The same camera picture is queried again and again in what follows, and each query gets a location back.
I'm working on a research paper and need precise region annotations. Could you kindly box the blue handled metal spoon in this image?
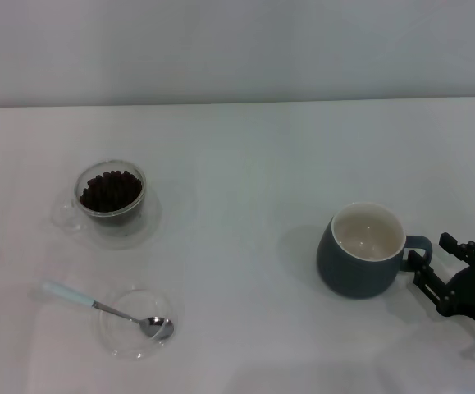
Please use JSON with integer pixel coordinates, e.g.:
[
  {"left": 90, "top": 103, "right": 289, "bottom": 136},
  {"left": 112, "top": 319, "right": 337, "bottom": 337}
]
[{"left": 42, "top": 280, "right": 176, "bottom": 341}]

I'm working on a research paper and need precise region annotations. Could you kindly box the clear glass cup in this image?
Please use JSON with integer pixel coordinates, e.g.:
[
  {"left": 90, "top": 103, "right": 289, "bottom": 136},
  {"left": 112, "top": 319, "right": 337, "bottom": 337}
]
[{"left": 52, "top": 160, "right": 147, "bottom": 237}]

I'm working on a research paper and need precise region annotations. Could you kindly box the small clear glass dish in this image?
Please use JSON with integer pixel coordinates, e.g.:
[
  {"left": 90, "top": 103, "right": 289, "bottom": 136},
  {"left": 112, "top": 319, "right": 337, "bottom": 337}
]
[{"left": 95, "top": 286, "right": 180, "bottom": 362}]

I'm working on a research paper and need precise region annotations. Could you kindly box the dark grey ceramic mug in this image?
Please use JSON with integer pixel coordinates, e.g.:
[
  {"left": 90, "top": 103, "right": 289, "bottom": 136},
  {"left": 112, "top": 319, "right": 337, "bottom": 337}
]
[{"left": 316, "top": 200, "right": 434, "bottom": 300}]

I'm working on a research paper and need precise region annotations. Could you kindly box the coffee beans pile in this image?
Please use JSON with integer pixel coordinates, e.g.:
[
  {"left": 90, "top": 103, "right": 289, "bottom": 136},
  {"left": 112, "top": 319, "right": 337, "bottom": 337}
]
[{"left": 79, "top": 170, "right": 144, "bottom": 215}]

